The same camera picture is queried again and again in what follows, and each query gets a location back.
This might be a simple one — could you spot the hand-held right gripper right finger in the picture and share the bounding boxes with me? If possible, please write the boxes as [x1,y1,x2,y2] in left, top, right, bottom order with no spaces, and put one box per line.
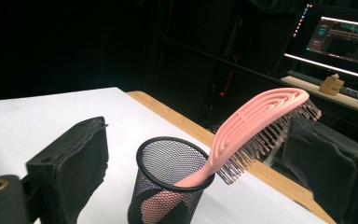
[282,117,358,224]

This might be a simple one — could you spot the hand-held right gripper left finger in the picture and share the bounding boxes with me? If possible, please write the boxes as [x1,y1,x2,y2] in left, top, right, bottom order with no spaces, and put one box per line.
[25,116,110,224]

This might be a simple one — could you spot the pink hairbrush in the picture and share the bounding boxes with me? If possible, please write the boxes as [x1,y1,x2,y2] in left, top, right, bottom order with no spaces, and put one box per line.
[141,87,323,224]

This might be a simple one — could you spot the computer monitor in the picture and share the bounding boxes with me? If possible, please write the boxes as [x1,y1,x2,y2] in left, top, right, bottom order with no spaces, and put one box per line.
[283,4,358,84]

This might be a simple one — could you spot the black keyboard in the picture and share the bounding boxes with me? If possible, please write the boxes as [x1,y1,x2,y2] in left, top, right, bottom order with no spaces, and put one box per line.
[286,70,358,101]

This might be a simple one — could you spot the black mesh pen holder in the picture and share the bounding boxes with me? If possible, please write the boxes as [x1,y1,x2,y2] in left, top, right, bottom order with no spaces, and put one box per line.
[127,135,216,224]

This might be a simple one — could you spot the small wooden box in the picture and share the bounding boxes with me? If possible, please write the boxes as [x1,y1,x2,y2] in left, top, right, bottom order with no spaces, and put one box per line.
[319,73,345,97]

